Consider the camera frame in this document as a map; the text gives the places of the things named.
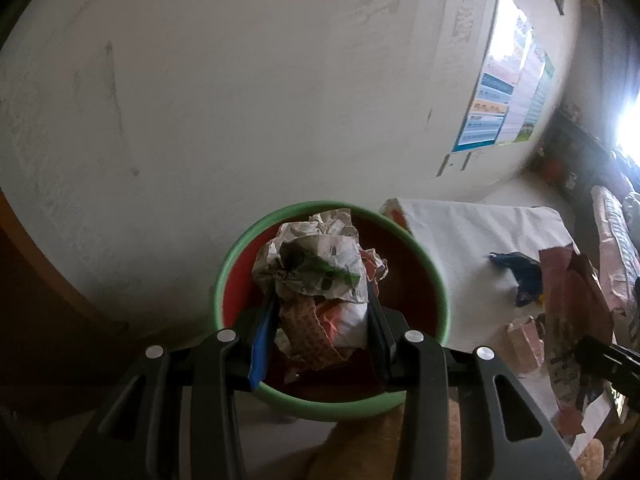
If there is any reddish brown paper sheet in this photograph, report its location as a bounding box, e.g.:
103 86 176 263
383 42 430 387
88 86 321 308
539 242 617 436

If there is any blue yellow foil wrapper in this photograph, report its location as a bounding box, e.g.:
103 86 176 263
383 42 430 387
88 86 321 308
489 251 543 308

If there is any dark cluttered shelf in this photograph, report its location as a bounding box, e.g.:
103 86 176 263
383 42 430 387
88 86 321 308
532 105 621 196

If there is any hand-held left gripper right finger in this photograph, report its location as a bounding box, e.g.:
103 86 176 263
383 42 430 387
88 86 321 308
365 280 583 480

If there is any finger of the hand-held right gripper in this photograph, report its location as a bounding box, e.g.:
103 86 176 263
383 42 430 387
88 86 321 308
575 335 640 401

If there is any pink garment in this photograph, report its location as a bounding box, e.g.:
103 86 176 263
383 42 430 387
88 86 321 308
590 185 640 316

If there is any white cloth covered table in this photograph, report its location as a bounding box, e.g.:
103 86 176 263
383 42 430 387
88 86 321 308
380 197 621 461

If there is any pink crumpled paper in bin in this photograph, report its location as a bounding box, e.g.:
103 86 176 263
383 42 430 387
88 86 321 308
360 247 390 283

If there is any blue-bordered wall chart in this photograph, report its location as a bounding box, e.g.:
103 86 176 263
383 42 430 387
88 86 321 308
452 0 523 153

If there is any white wall chart green picture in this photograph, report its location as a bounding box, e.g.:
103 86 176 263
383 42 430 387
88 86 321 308
500 15 556 143

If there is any brown wooden furniture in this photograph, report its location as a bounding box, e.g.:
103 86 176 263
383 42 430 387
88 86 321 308
0 190 131 411

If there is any newspaper ball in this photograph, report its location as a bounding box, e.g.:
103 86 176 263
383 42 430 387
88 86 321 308
252 210 371 371

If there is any pink crumpled paper piece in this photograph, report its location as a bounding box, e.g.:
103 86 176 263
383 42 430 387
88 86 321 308
507 315 546 373

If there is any green-rimmed red bin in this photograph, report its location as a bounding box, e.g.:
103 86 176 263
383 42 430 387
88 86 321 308
214 201 449 422

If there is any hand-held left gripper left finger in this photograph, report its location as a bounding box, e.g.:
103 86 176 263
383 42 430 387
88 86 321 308
57 290 281 480

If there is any bright window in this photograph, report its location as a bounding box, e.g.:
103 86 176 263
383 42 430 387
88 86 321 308
602 35 640 161

